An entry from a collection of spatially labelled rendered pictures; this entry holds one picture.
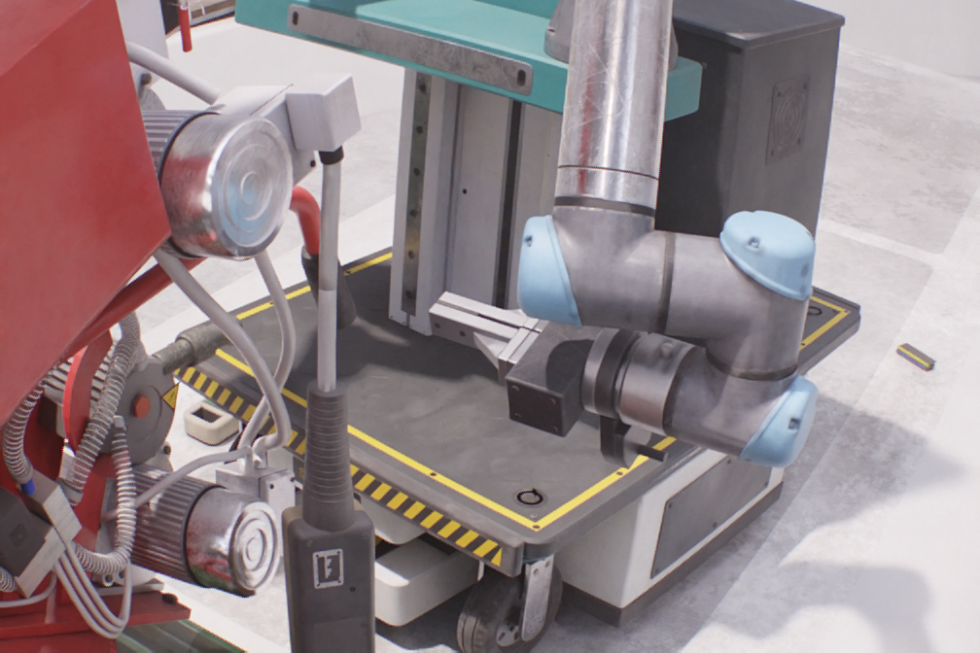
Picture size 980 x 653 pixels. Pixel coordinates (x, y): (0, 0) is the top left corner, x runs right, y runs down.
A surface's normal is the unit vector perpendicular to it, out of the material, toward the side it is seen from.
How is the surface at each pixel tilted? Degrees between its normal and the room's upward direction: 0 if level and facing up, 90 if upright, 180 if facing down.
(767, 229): 0
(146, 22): 90
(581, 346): 17
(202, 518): 37
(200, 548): 70
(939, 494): 5
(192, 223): 103
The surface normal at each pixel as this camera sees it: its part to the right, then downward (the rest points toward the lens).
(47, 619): 0.29, -0.96
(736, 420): -0.35, 0.31
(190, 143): -0.33, -0.55
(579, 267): 0.00, -0.11
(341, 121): 0.88, 0.12
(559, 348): -0.07, -0.76
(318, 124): -0.45, 0.51
